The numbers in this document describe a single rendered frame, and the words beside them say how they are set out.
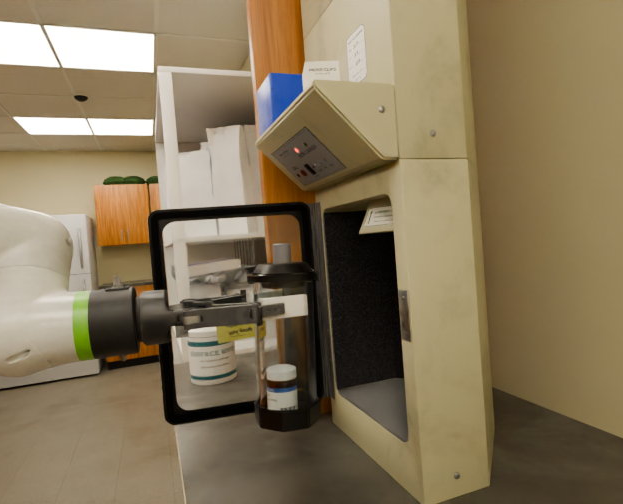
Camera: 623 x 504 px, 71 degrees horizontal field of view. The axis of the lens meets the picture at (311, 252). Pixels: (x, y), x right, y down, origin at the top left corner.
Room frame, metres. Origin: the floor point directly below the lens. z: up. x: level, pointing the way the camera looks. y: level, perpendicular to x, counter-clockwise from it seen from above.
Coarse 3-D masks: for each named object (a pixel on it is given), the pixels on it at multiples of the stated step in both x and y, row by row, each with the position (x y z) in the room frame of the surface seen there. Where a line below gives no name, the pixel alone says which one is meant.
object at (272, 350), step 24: (264, 288) 0.63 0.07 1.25; (288, 288) 0.63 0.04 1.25; (312, 288) 0.66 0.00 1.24; (312, 312) 0.65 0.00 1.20; (264, 336) 0.63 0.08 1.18; (288, 336) 0.62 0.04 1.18; (312, 336) 0.65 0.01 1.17; (264, 360) 0.63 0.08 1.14; (288, 360) 0.62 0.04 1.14; (312, 360) 0.65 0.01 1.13; (264, 384) 0.63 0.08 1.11; (288, 384) 0.62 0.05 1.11; (312, 384) 0.64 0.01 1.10; (288, 408) 0.62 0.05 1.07
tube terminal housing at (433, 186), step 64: (384, 0) 0.59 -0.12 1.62; (448, 0) 0.61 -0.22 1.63; (384, 64) 0.60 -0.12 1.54; (448, 64) 0.61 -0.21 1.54; (448, 128) 0.61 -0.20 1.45; (320, 192) 0.85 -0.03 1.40; (384, 192) 0.62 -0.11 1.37; (448, 192) 0.61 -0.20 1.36; (448, 256) 0.60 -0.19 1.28; (448, 320) 0.60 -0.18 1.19; (448, 384) 0.60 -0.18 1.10; (384, 448) 0.68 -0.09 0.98; (448, 448) 0.60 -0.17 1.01
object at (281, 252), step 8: (280, 248) 0.66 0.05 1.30; (288, 248) 0.66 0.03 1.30; (280, 256) 0.66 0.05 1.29; (288, 256) 0.66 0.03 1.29; (264, 264) 0.64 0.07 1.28; (272, 264) 0.64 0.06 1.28; (280, 264) 0.63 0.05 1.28; (288, 264) 0.63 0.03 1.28; (296, 264) 0.64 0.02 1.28; (304, 264) 0.65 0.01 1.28; (256, 272) 0.64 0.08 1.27; (264, 272) 0.63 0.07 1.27; (272, 272) 0.63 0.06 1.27; (280, 272) 0.62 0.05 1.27; (288, 272) 0.63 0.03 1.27; (296, 272) 0.63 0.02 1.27; (304, 272) 0.64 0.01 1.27
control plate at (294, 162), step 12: (300, 132) 0.66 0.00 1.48; (288, 144) 0.73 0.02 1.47; (300, 144) 0.70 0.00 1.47; (312, 144) 0.67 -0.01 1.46; (276, 156) 0.81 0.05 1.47; (288, 156) 0.77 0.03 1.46; (300, 156) 0.74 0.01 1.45; (312, 156) 0.71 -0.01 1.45; (324, 156) 0.68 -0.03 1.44; (288, 168) 0.82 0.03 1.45; (300, 168) 0.78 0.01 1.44; (312, 168) 0.75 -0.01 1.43; (324, 168) 0.71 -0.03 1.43; (336, 168) 0.68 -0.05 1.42; (300, 180) 0.83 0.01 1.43; (312, 180) 0.79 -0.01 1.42
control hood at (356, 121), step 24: (312, 96) 0.56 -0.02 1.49; (336, 96) 0.55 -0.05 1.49; (360, 96) 0.56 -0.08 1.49; (384, 96) 0.58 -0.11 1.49; (288, 120) 0.66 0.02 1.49; (312, 120) 0.61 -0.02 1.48; (336, 120) 0.57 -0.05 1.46; (360, 120) 0.56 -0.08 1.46; (384, 120) 0.57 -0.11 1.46; (264, 144) 0.80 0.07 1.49; (336, 144) 0.62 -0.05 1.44; (360, 144) 0.58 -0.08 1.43; (384, 144) 0.57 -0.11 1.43; (360, 168) 0.64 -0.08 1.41
